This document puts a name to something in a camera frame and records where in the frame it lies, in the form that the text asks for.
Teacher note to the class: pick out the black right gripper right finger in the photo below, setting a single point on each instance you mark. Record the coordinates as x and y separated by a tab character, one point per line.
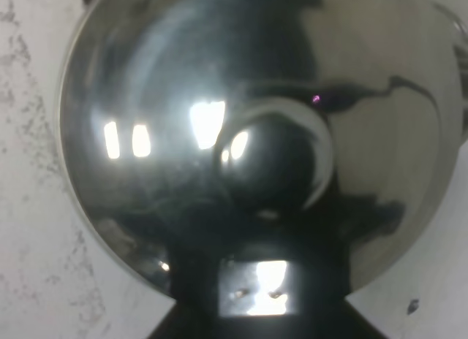
321	309

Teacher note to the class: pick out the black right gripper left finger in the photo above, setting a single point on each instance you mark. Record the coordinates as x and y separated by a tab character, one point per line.
190	309

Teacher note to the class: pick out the stainless steel teapot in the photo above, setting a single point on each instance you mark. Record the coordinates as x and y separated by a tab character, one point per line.
203	136

